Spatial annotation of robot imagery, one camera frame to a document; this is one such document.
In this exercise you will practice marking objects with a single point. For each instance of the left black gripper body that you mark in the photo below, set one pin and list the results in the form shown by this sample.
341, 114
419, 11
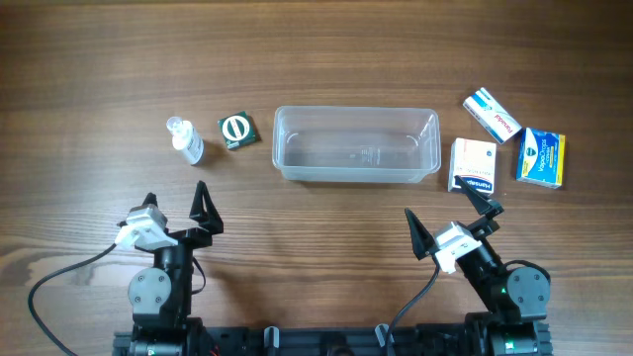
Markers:
191, 238

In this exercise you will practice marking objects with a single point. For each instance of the clear plastic container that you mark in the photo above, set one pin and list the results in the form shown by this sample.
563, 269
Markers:
356, 144

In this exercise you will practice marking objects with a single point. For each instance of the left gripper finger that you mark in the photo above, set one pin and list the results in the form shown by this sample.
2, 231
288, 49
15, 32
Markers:
204, 212
150, 199

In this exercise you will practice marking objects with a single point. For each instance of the white blue Panadol box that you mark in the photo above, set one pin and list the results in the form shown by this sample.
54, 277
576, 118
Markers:
492, 116

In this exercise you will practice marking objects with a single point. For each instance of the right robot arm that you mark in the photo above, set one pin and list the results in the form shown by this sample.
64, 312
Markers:
515, 293

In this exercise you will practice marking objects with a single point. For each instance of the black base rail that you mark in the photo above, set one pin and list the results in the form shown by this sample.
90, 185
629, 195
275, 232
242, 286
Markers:
321, 341

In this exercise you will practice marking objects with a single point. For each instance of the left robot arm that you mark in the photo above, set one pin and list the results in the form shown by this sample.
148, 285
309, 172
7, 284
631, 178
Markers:
161, 295

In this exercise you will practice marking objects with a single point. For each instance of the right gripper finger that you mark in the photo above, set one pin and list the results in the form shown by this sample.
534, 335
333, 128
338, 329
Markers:
484, 205
422, 241

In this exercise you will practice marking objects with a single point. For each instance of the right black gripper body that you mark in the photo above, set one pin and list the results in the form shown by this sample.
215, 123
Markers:
482, 227

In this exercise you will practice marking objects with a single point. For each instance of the green Zam-Buk ointment box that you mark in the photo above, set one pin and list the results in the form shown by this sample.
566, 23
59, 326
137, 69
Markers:
238, 130

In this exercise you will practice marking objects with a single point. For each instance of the white Hansaplast plaster box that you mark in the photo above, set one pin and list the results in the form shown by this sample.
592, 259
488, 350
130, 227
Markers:
475, 162

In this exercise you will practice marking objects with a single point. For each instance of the blue yellow VapoDrops box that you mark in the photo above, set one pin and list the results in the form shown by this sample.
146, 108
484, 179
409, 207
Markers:
541, 158

